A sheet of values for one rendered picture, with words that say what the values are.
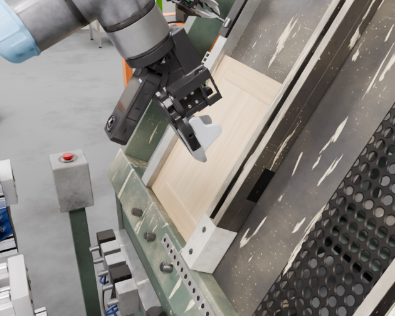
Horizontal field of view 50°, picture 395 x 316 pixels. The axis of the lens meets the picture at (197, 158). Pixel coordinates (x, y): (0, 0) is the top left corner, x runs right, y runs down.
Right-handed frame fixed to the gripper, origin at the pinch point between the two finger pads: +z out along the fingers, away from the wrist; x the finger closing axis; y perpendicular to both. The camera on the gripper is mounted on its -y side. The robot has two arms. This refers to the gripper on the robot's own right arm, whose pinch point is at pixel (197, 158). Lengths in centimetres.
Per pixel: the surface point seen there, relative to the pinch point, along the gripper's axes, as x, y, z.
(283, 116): 16.1, 23.0, 16.2
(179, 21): 354, 102, 108
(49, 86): 461, -46, 124
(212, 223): 17.7, -2.7, 31.1
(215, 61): 59, 28, 18
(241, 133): 32.9, 17.7, 25.9
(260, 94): 33.8, 27.0, 20.1
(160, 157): 60, -2, 35
